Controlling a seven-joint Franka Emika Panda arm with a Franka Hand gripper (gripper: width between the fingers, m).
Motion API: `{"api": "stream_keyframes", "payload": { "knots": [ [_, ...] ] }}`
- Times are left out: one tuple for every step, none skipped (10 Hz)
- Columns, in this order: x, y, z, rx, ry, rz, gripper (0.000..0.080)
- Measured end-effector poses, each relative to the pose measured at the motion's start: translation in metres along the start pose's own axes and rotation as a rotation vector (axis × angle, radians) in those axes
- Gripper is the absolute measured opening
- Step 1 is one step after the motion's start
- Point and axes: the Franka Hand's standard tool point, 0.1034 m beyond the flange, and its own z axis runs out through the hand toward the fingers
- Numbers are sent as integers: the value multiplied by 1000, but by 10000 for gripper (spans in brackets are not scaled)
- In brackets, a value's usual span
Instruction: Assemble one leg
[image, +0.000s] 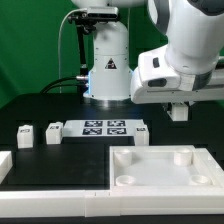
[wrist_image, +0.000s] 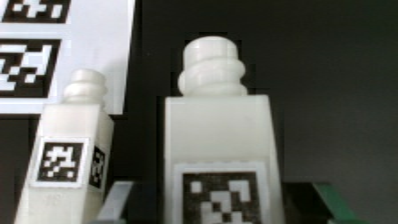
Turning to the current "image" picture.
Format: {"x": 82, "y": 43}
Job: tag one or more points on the black camera on stand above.
{"x": 85, "y": 21}

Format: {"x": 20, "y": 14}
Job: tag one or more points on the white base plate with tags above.
{"x": 102, "y": 128}

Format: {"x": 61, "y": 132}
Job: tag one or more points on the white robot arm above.
{"x": 178, "y": 42}

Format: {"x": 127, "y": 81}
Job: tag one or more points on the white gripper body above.
{"x": 154, "y": 81}

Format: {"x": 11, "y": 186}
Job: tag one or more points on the white U-shaped obstacle fence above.
{"x": 111, "y": 202}

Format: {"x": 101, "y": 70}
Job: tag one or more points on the white square table top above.
{"x": 181, "y": 166}

